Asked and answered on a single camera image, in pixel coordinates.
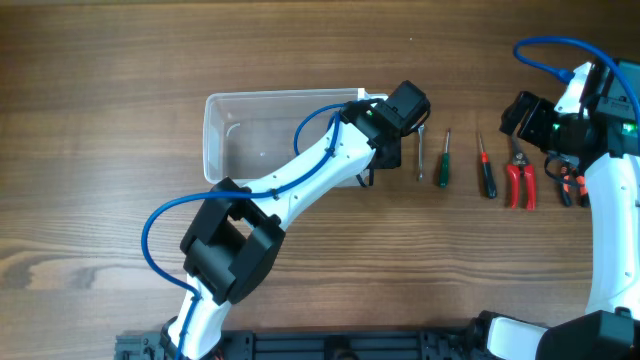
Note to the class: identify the red handled pruning shears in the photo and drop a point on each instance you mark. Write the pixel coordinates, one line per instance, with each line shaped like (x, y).
(520, 169)

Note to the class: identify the clear plastic container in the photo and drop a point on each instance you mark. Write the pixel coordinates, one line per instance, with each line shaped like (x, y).
(247, 135)

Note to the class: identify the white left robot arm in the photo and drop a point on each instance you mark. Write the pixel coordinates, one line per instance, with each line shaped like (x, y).
(233, 241)

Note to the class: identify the red black screwdriver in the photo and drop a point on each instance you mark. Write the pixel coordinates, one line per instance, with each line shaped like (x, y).
(486, 170)

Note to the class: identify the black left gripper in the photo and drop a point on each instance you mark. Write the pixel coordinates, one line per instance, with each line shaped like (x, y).
(395, 160)

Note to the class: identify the green handled screwdriver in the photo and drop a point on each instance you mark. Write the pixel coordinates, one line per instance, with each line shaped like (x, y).
(444, 164)

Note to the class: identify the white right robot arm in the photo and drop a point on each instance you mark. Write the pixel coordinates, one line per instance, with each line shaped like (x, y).
(593, 127)

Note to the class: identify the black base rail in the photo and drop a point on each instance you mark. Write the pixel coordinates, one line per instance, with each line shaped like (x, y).
(426, 344)

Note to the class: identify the silver wrench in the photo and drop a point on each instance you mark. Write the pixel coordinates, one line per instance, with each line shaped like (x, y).
(420, 134)

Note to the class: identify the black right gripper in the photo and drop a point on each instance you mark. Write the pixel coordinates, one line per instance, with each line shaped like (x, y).
(531, 129)

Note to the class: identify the orange black pliers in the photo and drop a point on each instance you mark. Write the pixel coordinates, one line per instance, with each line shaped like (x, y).
(571, 178)

